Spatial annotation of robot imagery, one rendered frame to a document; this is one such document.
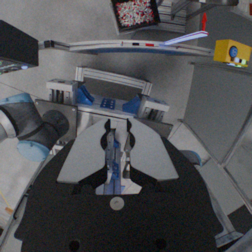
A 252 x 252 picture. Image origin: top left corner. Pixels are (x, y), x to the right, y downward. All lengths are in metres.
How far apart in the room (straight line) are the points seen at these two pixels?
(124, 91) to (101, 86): 0.27
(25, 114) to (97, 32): 1.32
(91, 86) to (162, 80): 0.90
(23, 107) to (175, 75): 1.61
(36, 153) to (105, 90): 1.07
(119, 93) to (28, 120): 1.08
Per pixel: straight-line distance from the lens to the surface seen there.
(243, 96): 1.18
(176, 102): 1.83
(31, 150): 0.49
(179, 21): 1.68
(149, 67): 1.59
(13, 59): 0.47
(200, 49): 0.83
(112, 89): 1.37
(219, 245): 0.43
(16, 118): 0.44
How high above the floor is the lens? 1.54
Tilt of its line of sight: 60 degrees down
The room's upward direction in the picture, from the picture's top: 174 degrees clockwise
